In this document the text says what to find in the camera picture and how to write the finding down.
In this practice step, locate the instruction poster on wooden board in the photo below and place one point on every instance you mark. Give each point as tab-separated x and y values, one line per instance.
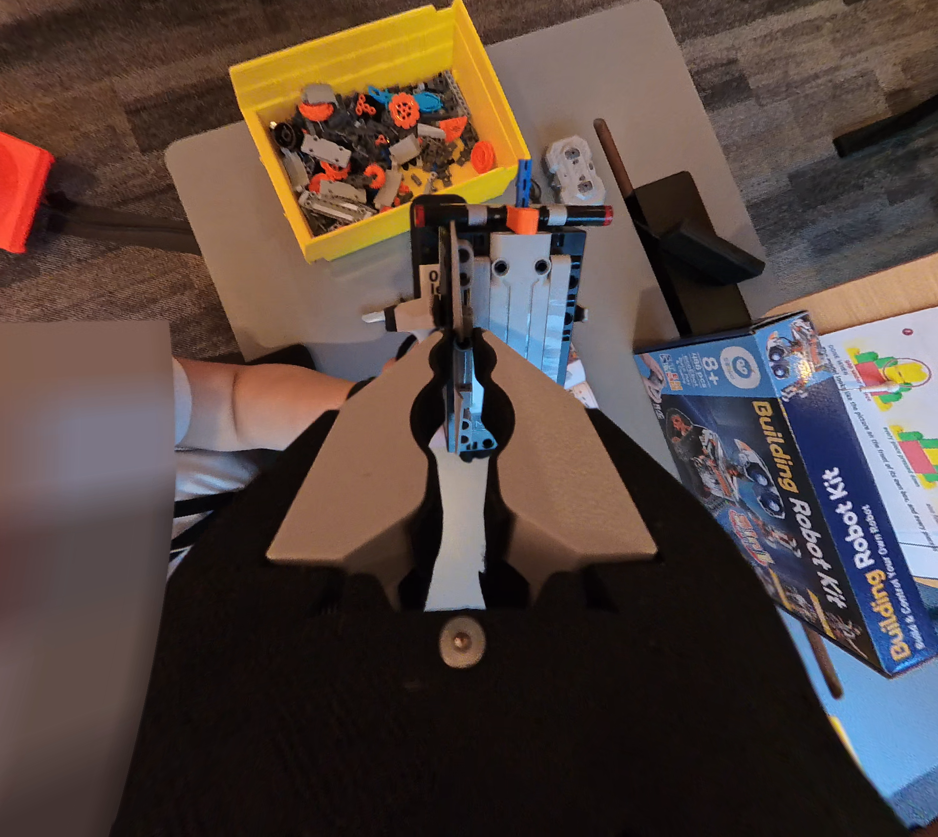
894	427

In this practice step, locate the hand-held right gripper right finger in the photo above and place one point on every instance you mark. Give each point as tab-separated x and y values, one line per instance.
571	485

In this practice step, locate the grey building block robot model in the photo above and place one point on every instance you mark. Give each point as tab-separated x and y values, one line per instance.
524	295

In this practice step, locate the blue robot kit box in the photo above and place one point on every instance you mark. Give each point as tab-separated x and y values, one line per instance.
799	485

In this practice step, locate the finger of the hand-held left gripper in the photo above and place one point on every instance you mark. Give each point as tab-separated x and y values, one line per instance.
399	319

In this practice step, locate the grey toy remote control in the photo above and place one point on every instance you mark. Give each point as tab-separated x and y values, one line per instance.
575	170

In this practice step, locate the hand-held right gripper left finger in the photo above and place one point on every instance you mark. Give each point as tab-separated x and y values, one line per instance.
352	485

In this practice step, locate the orange plastic object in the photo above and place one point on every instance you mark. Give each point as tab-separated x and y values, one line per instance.
22	192

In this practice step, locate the pile of building block parts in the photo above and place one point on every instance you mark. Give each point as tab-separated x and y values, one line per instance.
366	156

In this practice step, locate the grey desk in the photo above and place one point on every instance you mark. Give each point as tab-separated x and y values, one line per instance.
586	82

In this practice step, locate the yellow parts bin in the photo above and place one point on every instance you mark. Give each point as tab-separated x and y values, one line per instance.
352	53

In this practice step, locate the person's left forearm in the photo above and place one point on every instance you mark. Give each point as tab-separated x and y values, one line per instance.
256	405

